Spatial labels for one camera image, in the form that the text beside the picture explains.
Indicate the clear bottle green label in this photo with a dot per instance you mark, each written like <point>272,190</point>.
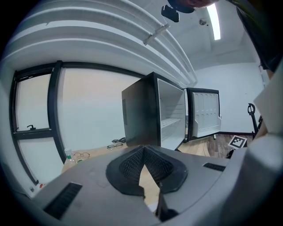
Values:
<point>69,154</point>

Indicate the small red object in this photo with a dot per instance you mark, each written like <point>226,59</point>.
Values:
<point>42,185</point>

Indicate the person's head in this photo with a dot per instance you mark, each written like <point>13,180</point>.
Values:
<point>194,3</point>

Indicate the ceiling light bar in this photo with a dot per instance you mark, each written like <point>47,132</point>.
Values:
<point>215,22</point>

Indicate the black head-worn camera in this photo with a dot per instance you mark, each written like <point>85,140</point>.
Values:
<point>169,13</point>

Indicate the black framed window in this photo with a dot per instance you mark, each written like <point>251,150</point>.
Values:
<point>54,99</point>

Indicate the black frame eyeglasses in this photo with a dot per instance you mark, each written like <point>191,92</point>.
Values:
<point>110,146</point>

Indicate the white pipe bracket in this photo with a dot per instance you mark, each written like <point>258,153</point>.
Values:
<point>154,34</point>

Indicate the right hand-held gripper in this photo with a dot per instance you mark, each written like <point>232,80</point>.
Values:
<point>237,142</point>

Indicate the black mini fridge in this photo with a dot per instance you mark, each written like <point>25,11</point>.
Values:
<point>139,110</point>

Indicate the black stand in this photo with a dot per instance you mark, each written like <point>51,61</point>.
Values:
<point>254,121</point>

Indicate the round thin-rim eyeglasses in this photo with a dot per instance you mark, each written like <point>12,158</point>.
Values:
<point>85,155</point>

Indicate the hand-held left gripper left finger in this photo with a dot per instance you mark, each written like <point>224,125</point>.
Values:
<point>99,176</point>

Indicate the round smoke detector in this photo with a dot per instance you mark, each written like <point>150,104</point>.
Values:
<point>202,21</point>

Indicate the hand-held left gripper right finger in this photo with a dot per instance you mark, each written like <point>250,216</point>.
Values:
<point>194,176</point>

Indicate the light green cup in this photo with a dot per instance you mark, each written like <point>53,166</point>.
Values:
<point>79,161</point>

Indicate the white ceiling pipes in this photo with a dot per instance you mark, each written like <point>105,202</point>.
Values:
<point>88,35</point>

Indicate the person's body black clothing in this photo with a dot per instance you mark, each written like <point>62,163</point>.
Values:
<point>261,33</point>

